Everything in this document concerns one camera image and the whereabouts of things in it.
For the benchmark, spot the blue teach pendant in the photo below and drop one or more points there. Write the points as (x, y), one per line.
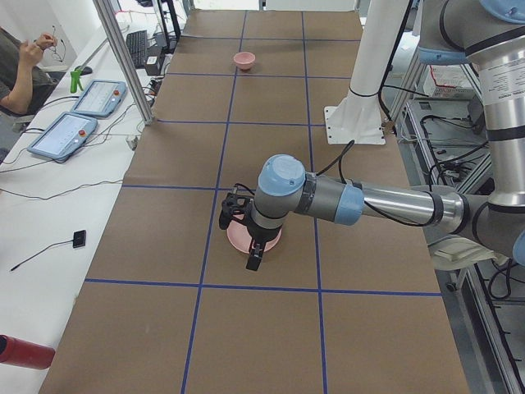
(100, 98)
(64, 136)

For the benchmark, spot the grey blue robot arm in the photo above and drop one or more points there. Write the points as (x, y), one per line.
(488, 34)

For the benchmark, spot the near blue teach pendant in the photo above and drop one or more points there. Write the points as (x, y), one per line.
(64, 136)

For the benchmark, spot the small black square pad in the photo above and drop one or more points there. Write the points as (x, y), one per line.
(79, 239)

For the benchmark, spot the white cardboard box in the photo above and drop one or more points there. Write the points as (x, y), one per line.
(447, 82)

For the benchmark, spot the seated person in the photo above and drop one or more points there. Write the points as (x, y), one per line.
(24, 86)

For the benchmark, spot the aluminium frame post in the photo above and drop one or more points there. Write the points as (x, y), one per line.
(118, 46)

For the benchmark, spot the green handled tool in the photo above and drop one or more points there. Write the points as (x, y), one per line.
(75, 81)

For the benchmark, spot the pink bowl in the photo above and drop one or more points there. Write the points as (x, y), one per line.
(244, 61)

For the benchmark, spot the black keyboard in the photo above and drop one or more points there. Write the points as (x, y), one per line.
(137, 45)

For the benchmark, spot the red cylinder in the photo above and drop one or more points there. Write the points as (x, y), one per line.
(17, 352)

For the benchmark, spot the pink plate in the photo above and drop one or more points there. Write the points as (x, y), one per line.
(239, 236)

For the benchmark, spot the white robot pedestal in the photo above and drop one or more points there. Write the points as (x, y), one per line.
(358, 116)

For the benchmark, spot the far blue teach pendant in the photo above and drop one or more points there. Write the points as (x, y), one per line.
(100, 98)

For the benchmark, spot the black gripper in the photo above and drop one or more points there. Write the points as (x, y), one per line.
(262, 235)

